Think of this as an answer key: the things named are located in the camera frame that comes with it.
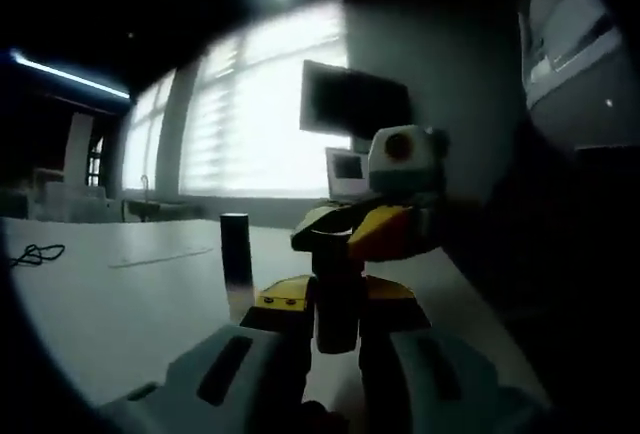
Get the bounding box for tall dark cosmetic bottle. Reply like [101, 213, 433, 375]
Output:
[219, 212, 257, 323]

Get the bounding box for ceiling light strip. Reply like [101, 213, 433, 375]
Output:
[10, 50, 132, 101]

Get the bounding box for white table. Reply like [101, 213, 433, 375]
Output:
[0, 216, 501, 434]

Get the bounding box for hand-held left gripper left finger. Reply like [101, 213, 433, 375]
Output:
[99, 276, 319, 434]

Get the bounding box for open laptop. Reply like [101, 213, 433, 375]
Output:
[324, 147, 374, 203]

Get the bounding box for person's left hand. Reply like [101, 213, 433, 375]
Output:
[294, 400, 351, 434]

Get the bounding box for white worn chest device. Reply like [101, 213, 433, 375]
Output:
[518, 0, 624, 110]

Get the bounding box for window with blinds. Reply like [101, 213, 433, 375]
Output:
[119, 0, 351, 200]

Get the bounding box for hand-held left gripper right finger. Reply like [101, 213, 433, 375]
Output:
[357, 276, 551, 434]

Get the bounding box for small dark cosmetic bottle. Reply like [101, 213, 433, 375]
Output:
[313, 273, 369, 355]

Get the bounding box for black wall monitor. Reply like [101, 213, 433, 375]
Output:
[299, 59, 411, 139]

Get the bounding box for black power cable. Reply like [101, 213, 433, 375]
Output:
[8, 243, 66, 269]

